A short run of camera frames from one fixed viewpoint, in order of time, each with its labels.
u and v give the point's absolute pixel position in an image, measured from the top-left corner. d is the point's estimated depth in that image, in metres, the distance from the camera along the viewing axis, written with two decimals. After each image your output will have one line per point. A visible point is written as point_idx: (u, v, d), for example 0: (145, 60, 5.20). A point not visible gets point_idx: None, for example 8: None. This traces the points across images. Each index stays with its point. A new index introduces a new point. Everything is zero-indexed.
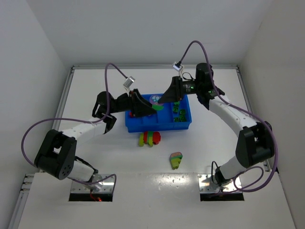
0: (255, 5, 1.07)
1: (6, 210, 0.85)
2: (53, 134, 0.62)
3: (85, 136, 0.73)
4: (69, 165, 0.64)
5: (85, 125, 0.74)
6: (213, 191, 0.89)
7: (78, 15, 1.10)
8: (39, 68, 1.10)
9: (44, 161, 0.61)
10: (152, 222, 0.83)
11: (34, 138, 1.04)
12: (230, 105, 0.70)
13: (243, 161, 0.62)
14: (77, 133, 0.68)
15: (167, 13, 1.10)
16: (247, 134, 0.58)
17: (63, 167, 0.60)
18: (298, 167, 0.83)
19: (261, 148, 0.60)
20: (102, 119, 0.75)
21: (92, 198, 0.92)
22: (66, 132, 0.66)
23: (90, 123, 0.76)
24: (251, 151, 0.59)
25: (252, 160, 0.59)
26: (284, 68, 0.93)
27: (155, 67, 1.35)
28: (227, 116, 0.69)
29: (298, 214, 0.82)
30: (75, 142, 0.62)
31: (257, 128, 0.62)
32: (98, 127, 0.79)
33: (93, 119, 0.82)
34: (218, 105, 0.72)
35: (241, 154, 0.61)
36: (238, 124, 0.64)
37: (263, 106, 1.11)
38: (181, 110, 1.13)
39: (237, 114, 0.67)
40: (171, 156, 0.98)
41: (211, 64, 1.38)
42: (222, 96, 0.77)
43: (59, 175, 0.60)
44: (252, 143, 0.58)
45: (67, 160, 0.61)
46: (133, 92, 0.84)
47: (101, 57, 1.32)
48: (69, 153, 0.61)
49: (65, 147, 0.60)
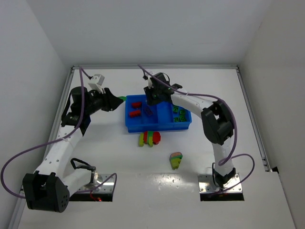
0: (255, 6, 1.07)
1: (6, 210, 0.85)
2: (29, 181, 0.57)
3: (66, 157, 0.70)
4: (65, 194, 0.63)
5: (59, 147, 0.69)
6: (213, 191, 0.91)
7: (78, 15, 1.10)
8: (39, 67, 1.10)
9: (39, 203, 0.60)
10: (152, 222, 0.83)
11: (33, 137, 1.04)
12: (188, 94, 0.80)
13: (213, 139, 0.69)
14: (54, 163, 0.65)
15: (167, 13, 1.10)
16: (208, 115, 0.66)
17: (60, 202, 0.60)
18: (297, 167, 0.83)
19: (223, 123, 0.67)
20: (76, 127, 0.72)
21: (92, 198, 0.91)
22: (42, 169, 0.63)
23: (63, 140, 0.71)
24: (216, 127, 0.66)
25: (219, 136, 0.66)
26: (283, 67, 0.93)
27: (155, 67, 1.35)
28: (188, 104, 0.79)
29: (298, 214, 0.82)
30: (57, 179, 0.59)
31: (215, 107, 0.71)
32: (73, 139, 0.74)
33: (64, 131, 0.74)
34: (178, 98, 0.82)
35: (209, 134, 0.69)
36: (198, 108, 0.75)
37: (263, 106, 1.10)
38: (181, 110, 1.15)
39: (195, 100, 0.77)
40: (171, 156, 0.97)
41: (212, 64, 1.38)
42: (180, 89, 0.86)
43: (59, 208, 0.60)
44: (213, 120, 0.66)
45: (59, 194, 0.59)
46: (107, 88, 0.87)
47: (101, 57, 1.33)
48: (57, 190, 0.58)
49: (50, 188, 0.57)
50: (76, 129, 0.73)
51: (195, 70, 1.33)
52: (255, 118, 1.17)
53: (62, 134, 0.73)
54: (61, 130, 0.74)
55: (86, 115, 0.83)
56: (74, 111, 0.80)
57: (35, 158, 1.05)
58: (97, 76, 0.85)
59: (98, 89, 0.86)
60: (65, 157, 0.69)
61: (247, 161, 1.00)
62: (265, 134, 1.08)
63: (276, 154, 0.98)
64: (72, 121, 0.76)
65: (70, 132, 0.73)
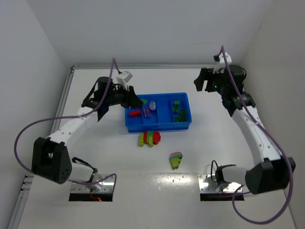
0: (255, 6, 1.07)
1: (6, 210, 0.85)
2: (40, 144, 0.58)
3: (77, 133, 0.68)
4: (67, 169, 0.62)
5: (73, 122, 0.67)
6: (213, 191, 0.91)
7: (78, 15, 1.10)
8: (39, 67, 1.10)
9: (41, 171, 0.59)
10: (152, 222, 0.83)
11: (33, 137, 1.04)
12: (259, 124, 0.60)
13: (251, 187, 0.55)
14: (66, 134, 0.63)
15: (167, 13, 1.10)
16: (266, 167, 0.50)
17: (61, 172, 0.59)
18: (296, 167, 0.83)
19: (275, 182, 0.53)
20: (94, 109, 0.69)
21: (92, 198, 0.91)
22: (54, 137, 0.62)
23: (79, 117, 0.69)
24: (263, 182, 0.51)
25: (259, 190, 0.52)
26: (283, 67, 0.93)
27: (154, 67, 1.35)
28: (250, 136, 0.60)
29: (298, 214, 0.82)
30: (65, 148, 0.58)
31: (278, 161, 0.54)
32: (88, 120, 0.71)
33: (82, 110, 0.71)
34: (244, 120, 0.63)
35: (251, 179, 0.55)
36: (259, 150, 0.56)
37: (263, 106, 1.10)
38: (181, 110, 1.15)
39: (261, 139, 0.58)
40: (171, 156, 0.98)
41: (212, 64, 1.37)
42: (251, 108, 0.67)
43: (60, 179, 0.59)
44: (269, 175, 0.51)
45: (63, 165, 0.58)
46: (130, 86, 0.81)
47: (102, 57, 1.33)
48: (63, 160, 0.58)
49: (55, 156, 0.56)
50: (94, 111, 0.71)
51: (195, 70, 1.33)
52: None
53: (80, 112, 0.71)
54: (80, 110, 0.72)
55: (106, 105, 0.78)
56: (96, 98, 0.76)
57: None
58: (127, 71, 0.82)
59: (123, 85, 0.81)
60: (76, 134, 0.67)
61: (247, 161, 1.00)
62: None
63: None
64: (91, 104, 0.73)
65: (88, 112, 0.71)
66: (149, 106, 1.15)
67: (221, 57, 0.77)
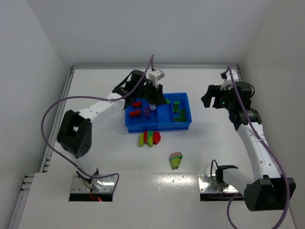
0: (255, 6, 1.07)
1: (6, 210, 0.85)
2: (70, 116, 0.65)
3: (103, 115, 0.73)
4: (86, 144, 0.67)
5: (102, 104, 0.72)
6: (213, 191, 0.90)
7: (78, 15, 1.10)
8: (39, 67, 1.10)
9: (64, 141, 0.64)
10: (152, 222, 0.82)
11: (33, 137, 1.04)
12: (262, 141, 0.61)
13: (248, 202, 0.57)
14: (94, 113, 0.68)
15: (167, 13, 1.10)
16: (264, 186, 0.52)
17: (81, 146, 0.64)
18: (296, 167, 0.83)
19: (272, 199, 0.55)
20: (122, 97, 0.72)
21: (92, 198, 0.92)
22: (83, 112, 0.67)
23: (108, 101, 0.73)
24: (260, 200, 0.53)
25: (256, 207, 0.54)
26: (283, 67, 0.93)
27: (154, 67, 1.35)
28: (252, 151, 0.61)
29: (298, 214, 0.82)
30: (90, 125, 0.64)
31: (278, 180, 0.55)
32: (116, 106, 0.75)
33: (112, 96, 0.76)
34: (247, 135, 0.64)
35: (249, 194, 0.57)
36: (259, 167, 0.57)
37: (263, 106, 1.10)
38: (181, 110, 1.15)
39: (263, 156, 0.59)
40: (171, 156, 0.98)
41: (212, 64, 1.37)
42: (257, 124, 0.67)
43: (78, 152, 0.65)
44: (266, 193, 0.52)
45: (85, 138, 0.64)
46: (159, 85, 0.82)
47: (102, 57, 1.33)
48: (86, 133, 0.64)
49: (81, 129, 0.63)
50: (122, 98, 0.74)
51: (195, 70, 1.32)
52: None
53: (110, 97, 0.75)
54: (111, 95, 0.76)
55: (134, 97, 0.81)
56: (127, 88, 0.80)
57: (35, 159, 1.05)
58: (160, 70, 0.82)
59: (154, 82, 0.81)
60: (102, 115, 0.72)
61: (247, 161, 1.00)
62: (265, 134, 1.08)
63: (276, 154, 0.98)
64: (121, 92, 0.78)
65: (116, 98, 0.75)
66: (149, 106, 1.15)
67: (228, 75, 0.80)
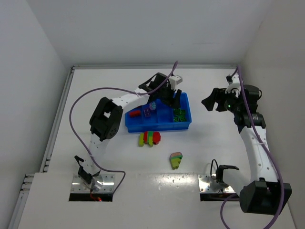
0: (255, 6, 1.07)
1: (6, 210, 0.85)
2: (104, 101, 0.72)
3: (130, 107, 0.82)
4: (115, 129, 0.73)
5: (131, 96, 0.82)
6: (213, 191, 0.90)
7: (79, 15, 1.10)
8: (39, 67, 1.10)
9: (96, 123, 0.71)
10: (152, 222, 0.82)
11: (33, 137, 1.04)
12: (263, 145, 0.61)
13: (243, 204, 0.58)
14: (124, 102, 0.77)
15: (167, 14, 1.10)
16: (259, 189, 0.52)
17: (110, 130, 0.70)
18: (296, 167, 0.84)
19: (267, 203, 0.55)
20: (148, 92, 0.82)
21: (92, 198, 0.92)
22: (115, 100, 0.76)
23: (136, 95, 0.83)
24: (255, 202, 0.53)
25: (250, 209, 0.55)
26: (283, 67, 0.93)
27: (155, 67, 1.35)
28: (251, 154, 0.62)
29: (298, 214, 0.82)
30: (121, 110, 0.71)
31: (275, 184, 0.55)
32: (142, 100, 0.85)
33: (139, 90, 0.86)
34: (249, 138, 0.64)
35: (244, 196, 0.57)
36: (258, 170, 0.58)
37: (263, 106, 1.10)
38: (181, 110, 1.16)
39: (263, 159, 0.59)
40: (171, 156, 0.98)
41: (212, 64, 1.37)
42: (260, 128, 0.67)
43: (108, 134, 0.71)
44: (260, 196, 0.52)
45: (115, 122, 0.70)
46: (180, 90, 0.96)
47: (102, 57, 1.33)
48: (117, 118, 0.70)
49: (114, 114, 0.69)
50: (148, 94, 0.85)
51: (195, 70, 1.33)
52: None
53: (137, 91, 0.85)
54: (137, 90, 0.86)
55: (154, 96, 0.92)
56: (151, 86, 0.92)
57: (35, 159, 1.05)
58: (180, 77, 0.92)
59: (173, 86, 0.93)
60: (130, 106, 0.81)
61: (247, 161, 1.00)
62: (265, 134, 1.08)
63: (275, 154, 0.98)
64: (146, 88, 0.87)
65: (142, 92, 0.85)
66: (149, 106, 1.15)
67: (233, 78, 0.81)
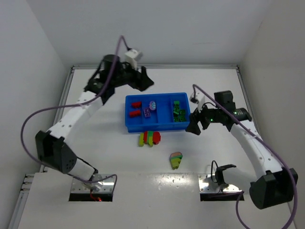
0: (255, 6, 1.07)
1: (6, 210, 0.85)
2: (40, 139, 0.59)
3: (79, 124, 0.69)
4: (71, 160, 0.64)
5: (75, 114, 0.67)
6: (213, 191, 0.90)
7: (78, 15, 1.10)
8: (39, 67, 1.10)
9: (45, 161, 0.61)
10: (152, 222, 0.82)
11: (33, 137, 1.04)
12: (257, 137, 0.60)
13: (256, 201, 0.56)
14: (66, 128, 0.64)
15: (167, 13, 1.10)
16: (269, 181, 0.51)
17: (64, 164, 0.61)
18: (296, 166, 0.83)
19: (279, 193, 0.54)
20: (93, 99, 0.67)
21: (92, 198, 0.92)
22: (54, 130, 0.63)
23: (80, 106, 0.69)
24: (268, 196, 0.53)
25: (265, 204, 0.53)
26: (283, 67, 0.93)
27: (154, 67, 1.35)
28: (249, 150, 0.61)
29: (298, 214, 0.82)
30: (64, 144, 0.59)
31: (280, 172, 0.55)
32: (90, 109, 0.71)
33: (83, 98, 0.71)
34: (242, 134, 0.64)
35: (255, 193, 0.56)
36: (260, 164, 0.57)
37: (263, 106, 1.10)
38: (181, 110, 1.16)
39: (262, 151, 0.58)
40: (171, 156, 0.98)
41: (212, 64, 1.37)
42: (248, 121, 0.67)
43: (64, 170, 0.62)
44: (272, 188, 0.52)
45: (64, 158, 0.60)
46: (143, 68, 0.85)
47: (102, 57, 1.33)
48: (64, 153, 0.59)
49: (56, 151, 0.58)
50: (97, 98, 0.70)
51: (194, 70, 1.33)
52: (255, 118, 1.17)
53: (82, 100, 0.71)
54: (83, 96, 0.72)
55: (112, 87, 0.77)
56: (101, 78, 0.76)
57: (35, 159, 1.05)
58: (137, 50, 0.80)
59: (133, 64, 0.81)
60: (78, 125, 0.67)
61: (247, 161, 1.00)
62: (265, 134, 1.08)
63: None
64: (95, 88, 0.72)
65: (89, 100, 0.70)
66: (149, 106, 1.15)
67: (197, 96, 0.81)
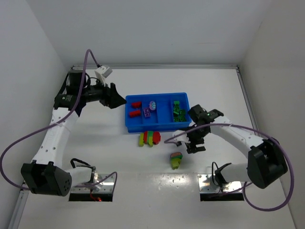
0: (255, 5, 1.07)
1: (5, 210, 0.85)
2: (28, 171, 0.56)
3: (62, 143, 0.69)
4: (66, 180, 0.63)
5: (55, 135, 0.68)
6: (213, 191, 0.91)
7: (78, 15, 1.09)
8: (39, 67, 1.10)
9: (41, 191, 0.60)
10: (152, 222, 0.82)
11: (34, 136, 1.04)
12: (232, 125, 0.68)
13: (258, 182, 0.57)
14: (51, 150, 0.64)
15: (167, 14, 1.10)
16: (258, 156, 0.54)
17: (61, 187, 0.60)
18: (296, 167, 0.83)
19: (274, 166, 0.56)
20: (68, 114, 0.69)
21: (92, 198, 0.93)
22: (38, 158, 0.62)
23: (57, 125, 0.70)
24: (264, 171, 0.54)
25: (266, 179, 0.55)
26: (283, 67, 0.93)
27: (154, 68, 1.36)
28: (231, 137, 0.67)
29: (298, 214, 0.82)
30: (56, 168, 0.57)
31: (264, 146, 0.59)
32: (67, 124, 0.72)
33: (56, 115, 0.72)
34: (220, 128, 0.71)
35: (254, 175, 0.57)
36: (245, 144, 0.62)
37: (263, 105, 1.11)
38: (181, 110, 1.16)
39: (241, 134, 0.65)
40: (171, 156, 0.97)
41: (212, 64, 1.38)
42: (220, 117, 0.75)
43: (63, 192, 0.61)
44: (264, 163, 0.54)
45: (60, 181, 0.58)
46: (112, 83, 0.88)
47: (102, 57, 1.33)
48: (58, 177, 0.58)
49: (49, 178, 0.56)
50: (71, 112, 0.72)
51: (194, 70, 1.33)
52: (255, 117, 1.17)
53: (56, 118, 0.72)
54: (55, 113, 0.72)
55: (83, 101, 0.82)
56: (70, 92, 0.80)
57: None
58: (105, 66, 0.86)
59: (101, 80, 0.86)
60: (61, 145, 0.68)
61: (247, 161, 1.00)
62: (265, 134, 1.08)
63: None
64: (65, 102, 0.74)
65: (63, 116, 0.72)
66: (149, 106, 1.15)
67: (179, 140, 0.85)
